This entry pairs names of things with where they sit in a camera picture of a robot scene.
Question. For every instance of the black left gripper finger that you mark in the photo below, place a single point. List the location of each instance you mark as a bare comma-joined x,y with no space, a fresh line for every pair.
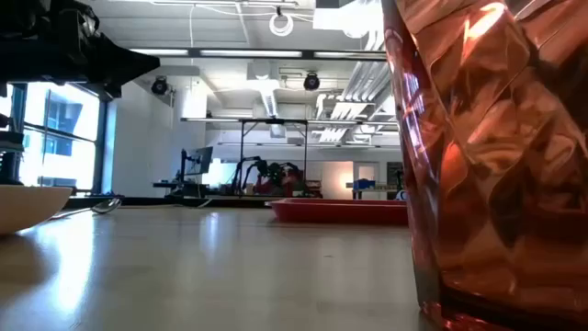
126,66

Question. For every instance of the silver metal spoon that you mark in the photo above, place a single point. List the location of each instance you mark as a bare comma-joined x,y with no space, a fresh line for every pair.
105,206

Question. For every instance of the amber faceted translucent cup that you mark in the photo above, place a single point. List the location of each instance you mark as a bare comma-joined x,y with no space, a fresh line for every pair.
496,174

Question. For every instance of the black background robot arm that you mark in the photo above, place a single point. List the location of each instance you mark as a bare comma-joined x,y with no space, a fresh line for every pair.
252,171
294,174

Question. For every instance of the black arm base stand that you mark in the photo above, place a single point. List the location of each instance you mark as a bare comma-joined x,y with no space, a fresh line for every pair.
9,161

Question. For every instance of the red plastic tray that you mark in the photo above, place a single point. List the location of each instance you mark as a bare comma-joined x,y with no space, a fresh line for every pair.
340,212

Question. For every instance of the black round ceiling fixture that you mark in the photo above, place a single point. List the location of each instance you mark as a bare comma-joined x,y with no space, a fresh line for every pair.
159,86
311,82

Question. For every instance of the large bright window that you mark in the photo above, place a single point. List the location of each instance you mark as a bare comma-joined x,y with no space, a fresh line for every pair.
64,138

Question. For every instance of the dark computer monitor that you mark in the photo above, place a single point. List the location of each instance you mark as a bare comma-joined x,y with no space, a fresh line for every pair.
199,160

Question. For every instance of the long ceiling light bar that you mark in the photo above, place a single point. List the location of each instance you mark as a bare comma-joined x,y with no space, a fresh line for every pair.
250,53

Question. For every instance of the person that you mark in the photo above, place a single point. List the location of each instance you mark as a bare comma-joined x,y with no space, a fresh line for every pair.
271,186

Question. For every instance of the blue storage bin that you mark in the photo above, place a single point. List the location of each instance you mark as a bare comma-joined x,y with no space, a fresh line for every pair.
364,184

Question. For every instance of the white ceiling air duct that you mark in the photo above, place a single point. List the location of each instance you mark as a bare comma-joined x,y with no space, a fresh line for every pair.
268,92

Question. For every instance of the black metal rig frame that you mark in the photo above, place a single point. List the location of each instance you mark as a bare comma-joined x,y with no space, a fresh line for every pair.
273,121

